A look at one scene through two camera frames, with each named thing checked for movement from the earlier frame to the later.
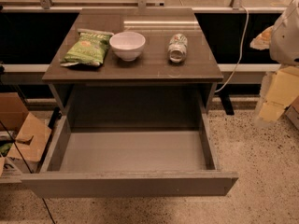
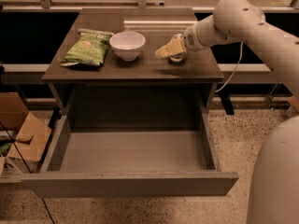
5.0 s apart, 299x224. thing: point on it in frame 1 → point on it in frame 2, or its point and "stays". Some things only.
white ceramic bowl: [128, 45] stays
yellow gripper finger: [263, 40] → [198, 36]
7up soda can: [177, 48] stays
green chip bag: [88, 48] stays
